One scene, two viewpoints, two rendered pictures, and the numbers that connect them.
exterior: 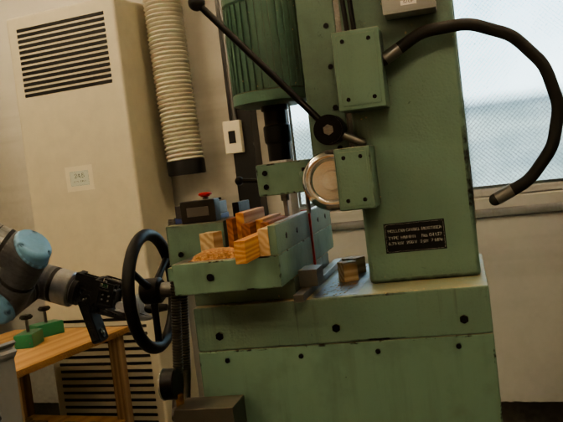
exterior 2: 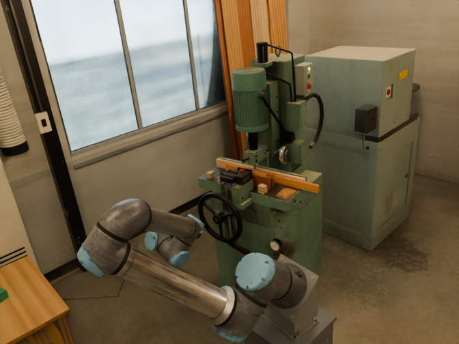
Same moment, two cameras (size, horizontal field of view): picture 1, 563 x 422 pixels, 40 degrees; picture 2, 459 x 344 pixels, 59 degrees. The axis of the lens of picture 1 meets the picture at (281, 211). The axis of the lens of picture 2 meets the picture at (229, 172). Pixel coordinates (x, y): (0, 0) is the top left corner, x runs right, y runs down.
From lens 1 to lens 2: 2.29 m
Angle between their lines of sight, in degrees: 65
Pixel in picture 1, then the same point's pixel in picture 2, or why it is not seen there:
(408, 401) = (310, 214)
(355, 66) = (302, 115)
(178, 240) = (241, 192)
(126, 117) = not seen: outside the picture
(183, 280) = (289, 205)
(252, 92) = (262, 126)
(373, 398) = (304, 218)
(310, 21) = (273, 95)
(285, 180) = (260, 156)
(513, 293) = (173, 166)
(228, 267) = (298, 195)
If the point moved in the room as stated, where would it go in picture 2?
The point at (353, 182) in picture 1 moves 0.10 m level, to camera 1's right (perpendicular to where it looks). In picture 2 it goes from (302, 153) to (307, 147)
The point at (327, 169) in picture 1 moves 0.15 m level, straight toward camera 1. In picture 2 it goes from (286, 150) to (312, 153)
